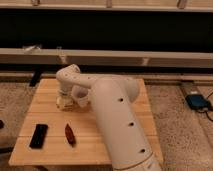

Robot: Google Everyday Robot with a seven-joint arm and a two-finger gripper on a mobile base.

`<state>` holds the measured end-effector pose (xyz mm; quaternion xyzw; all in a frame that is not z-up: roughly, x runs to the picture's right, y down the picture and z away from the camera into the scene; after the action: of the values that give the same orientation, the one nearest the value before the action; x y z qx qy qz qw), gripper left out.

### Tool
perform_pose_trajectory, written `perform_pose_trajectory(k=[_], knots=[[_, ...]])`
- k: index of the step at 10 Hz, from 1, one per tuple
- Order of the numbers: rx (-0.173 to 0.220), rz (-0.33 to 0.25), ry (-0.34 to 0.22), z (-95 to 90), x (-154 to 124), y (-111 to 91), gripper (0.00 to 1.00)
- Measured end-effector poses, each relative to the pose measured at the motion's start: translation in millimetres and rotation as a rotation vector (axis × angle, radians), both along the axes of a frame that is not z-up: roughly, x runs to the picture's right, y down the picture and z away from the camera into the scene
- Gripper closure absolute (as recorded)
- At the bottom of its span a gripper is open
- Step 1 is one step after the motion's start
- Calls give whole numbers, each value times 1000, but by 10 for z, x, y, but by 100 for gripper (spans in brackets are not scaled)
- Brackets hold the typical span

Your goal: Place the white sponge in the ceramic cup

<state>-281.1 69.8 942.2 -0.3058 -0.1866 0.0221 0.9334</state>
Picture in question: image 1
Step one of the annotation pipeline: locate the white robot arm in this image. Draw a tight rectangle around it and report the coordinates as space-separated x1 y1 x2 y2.
56 64 162 171

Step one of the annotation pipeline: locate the white ceramic cup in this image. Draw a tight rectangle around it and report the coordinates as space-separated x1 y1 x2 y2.
71 86 89 108

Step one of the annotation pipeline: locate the dark red pepper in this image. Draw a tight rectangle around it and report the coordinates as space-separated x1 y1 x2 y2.
65 125 76 146

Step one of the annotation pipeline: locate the black rectangular block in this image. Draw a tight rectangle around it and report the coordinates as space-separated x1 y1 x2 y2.
30 124 48 149

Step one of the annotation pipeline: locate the wooden table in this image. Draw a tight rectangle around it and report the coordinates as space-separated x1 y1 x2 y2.
8 78 164 167

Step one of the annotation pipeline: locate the black power adapter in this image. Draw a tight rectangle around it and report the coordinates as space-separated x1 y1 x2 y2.
185 94 211 110

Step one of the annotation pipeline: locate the grey metal rail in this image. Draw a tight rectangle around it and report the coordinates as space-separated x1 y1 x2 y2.
0 47 213 68

